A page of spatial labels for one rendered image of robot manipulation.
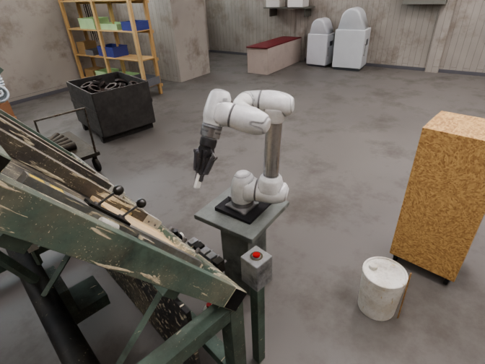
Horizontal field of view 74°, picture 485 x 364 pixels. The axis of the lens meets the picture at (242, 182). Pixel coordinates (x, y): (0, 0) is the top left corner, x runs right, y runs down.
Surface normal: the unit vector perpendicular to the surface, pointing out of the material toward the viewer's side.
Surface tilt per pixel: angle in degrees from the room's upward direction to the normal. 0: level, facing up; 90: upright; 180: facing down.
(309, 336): 0
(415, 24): 90
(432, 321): 0
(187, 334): 0
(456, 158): 90
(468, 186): 90
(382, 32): 90
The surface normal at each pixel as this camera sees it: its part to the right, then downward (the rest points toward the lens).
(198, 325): -0.04, -0.85
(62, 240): 0.70, 0.35
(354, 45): -0.51, 0.47
